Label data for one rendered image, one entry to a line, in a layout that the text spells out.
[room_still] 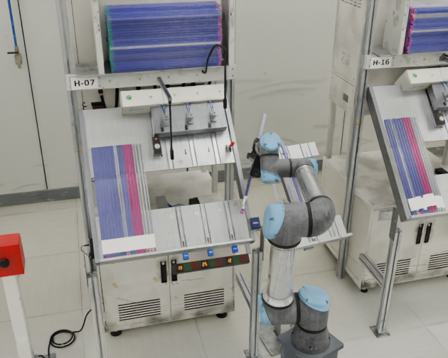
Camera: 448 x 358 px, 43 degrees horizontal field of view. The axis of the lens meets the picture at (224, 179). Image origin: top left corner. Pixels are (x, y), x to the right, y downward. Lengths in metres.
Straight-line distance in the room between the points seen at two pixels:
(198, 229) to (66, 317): 1.13
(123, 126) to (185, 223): 0.54
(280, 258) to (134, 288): 1.17
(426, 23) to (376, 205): 0.95
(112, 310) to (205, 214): 0.78
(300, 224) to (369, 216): 1.35
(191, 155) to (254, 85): 1.86
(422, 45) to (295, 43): 1.54
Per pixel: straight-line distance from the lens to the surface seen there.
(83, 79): 2.60
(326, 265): 3.66
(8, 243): 2.55
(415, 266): 3.50
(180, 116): 2.61
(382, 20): 3.12
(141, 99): 2.61
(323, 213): 1.85
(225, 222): 2.52
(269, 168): 2.18
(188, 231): 2.49
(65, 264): 3.74
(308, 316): 2.14
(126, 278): 2.88
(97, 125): 2.64
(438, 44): 3.10
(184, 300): 3.03
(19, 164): 4.38
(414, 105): 3.10
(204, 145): 2.63
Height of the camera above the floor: 2.09
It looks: 27 degrees down
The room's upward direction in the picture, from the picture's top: straight up
